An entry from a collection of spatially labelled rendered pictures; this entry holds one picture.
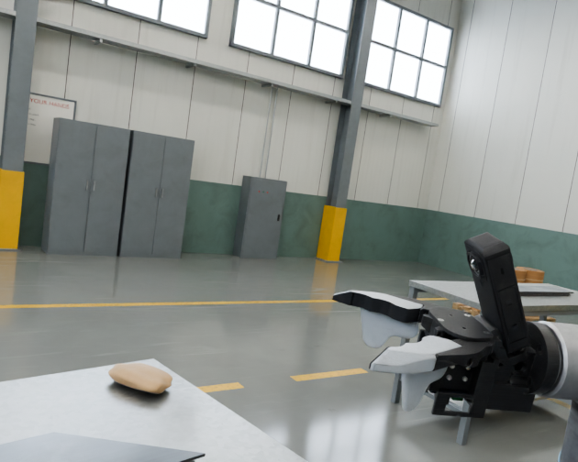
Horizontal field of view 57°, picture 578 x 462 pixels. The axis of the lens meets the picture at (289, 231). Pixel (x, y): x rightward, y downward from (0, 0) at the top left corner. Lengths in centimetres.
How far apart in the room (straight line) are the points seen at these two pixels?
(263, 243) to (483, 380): 953
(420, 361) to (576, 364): 18
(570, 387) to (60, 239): 802
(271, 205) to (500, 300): 950
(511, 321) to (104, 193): 803
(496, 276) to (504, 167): 1166
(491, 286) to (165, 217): 833
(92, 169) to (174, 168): 127
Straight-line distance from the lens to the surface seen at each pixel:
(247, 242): 983
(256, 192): 978
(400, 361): 45
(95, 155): 834
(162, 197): 870
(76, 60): 897
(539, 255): 1156
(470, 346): 50
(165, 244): 883
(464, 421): 389
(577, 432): 66
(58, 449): 104
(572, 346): 58
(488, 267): 51
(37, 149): 879
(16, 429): 116
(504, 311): 53
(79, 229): 840
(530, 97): 1218
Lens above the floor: 158
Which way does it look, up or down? 6 degrees down
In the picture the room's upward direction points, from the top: 8 degrees clockwise
